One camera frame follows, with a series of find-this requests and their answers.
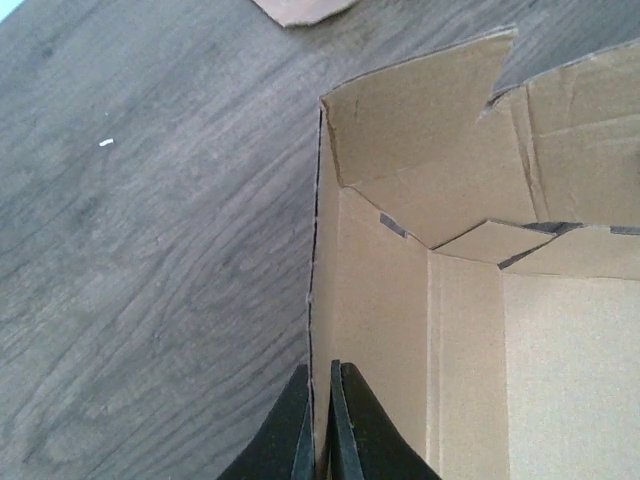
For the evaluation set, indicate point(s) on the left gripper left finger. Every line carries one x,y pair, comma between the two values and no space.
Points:
282,449

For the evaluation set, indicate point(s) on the cardboard box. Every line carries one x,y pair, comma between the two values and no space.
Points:
476,257

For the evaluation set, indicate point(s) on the stack of flat cardboard blanks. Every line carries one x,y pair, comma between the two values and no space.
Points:
293,13

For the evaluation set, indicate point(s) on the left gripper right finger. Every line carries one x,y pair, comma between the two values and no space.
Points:
364,442

